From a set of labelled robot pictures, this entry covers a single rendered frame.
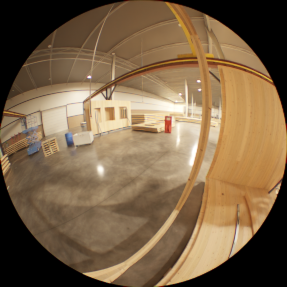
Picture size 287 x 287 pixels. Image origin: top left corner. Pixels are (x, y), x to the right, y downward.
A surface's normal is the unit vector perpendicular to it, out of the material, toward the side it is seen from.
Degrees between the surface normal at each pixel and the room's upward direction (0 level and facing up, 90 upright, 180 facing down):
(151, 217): 0
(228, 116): 90
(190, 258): 0
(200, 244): 0
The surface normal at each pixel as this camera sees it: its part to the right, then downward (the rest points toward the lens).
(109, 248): -0.02, -0.94
